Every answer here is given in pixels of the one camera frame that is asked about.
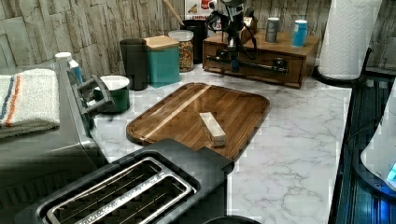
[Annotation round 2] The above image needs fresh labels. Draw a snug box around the blue spice can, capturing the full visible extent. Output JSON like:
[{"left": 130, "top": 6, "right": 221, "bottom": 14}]
[{"left": 291, "top": 20, "right": 308, "bottom": 47}]

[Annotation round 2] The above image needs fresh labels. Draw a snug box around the glass jar of cereal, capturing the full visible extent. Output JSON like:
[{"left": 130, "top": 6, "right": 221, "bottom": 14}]
[{"left": 168, "top": 30, "right": 193, "bottom": 72}]

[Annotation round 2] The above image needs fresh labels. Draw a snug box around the wooden drawer box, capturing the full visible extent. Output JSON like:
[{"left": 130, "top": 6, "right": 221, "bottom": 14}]
[{"left": 203, "top": 31, "right": 319, "bottom": 89}]

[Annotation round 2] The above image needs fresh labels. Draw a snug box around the grey toaster oven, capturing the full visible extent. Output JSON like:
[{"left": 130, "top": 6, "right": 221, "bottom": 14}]
[{"left": 1, "top": 63, "right": 114, "bottom": 224}]

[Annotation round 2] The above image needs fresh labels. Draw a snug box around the white paper towel roll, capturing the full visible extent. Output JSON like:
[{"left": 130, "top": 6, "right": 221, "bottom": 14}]
[{"left": 318, "top": 0, "right": 382, "bottom": 77}]

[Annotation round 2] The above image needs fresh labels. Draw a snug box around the white-capped blue bottle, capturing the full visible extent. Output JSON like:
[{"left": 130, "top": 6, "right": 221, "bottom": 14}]
[{"left": 55, "top": 52, "right": 83, "bottom": 84}]

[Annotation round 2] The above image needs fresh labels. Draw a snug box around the red white poster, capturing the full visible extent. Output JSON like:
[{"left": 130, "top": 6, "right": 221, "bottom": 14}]
[{"left": 183, "top": 0, "right": 219, "bottom": 26}]

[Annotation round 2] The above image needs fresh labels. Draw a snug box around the black paper towel holder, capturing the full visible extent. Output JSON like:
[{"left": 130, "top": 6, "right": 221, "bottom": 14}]
[{"left": 312, "top": 48, "right": 373, "bottom": 88}]

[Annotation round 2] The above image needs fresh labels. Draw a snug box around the dark metal drawer handle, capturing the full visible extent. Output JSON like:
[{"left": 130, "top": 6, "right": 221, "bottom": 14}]
[{"left": 205, "top": 55, "right": 289, "bottom": 74}]

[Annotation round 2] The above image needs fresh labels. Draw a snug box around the butter stick block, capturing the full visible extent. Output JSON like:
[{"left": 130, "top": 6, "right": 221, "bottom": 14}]
[{"left": 200, "top": 112, "right": 226, "bottom": 147}]

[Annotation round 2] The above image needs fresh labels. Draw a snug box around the teal canister wooden lid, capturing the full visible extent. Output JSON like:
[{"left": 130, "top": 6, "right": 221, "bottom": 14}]
[{"left": 144, "top": 35, "right": 179, "bottom": 88}]

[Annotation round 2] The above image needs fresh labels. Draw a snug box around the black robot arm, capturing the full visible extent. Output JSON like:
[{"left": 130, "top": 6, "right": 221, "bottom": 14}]
[{"left": 205, "top": 0, "right": 258, "bottom": 72}]

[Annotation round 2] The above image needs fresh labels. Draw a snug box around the wooden cutting board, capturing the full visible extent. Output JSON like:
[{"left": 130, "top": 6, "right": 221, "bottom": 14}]
[{"left": 126, "top": 83, "right": 270, "bottom": 161}]

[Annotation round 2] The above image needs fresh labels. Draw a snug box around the black utensil holder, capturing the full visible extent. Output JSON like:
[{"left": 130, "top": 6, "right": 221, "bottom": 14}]
[{"left": 180, "top": 20, "right": 207, "bottom": 64}]

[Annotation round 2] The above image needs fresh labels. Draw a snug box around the green enamel mug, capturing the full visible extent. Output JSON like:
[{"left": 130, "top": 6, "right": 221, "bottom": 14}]
[{"left": 99, "top": 76, "right": 130, "bottom": 114}]

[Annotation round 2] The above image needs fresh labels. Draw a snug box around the striped folded towel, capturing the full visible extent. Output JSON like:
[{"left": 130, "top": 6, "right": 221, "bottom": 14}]
[{"left": 0, "top": 68, "right": 60, "bottom": 138}]

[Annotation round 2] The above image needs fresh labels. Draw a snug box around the black toaster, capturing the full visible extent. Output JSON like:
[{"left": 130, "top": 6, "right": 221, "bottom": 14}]
[{"left": 14, "top": 139, "right": 233, "bottom": 224}]

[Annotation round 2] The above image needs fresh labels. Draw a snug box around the wooden spoon handle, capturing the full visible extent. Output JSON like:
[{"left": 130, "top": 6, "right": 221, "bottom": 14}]
[{"left": 163, "top": 0, "right": 185, "bottom": 26}]

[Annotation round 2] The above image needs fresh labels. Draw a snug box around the dark grey canister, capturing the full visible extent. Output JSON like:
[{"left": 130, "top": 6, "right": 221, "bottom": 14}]
[{"left": 120, "top": 38, "right": 149, "bottom": 91}]

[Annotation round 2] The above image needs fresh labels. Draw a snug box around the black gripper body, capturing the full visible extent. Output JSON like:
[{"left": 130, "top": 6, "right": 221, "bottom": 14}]
[{"left": 228, "top": 37, "right": 239, "bottom": 72}]

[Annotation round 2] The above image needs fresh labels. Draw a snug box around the grey spice can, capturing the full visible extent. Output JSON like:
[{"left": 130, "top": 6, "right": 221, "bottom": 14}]
[{"left": 265, "top": 17, "right": 280, "bottom": 43}]

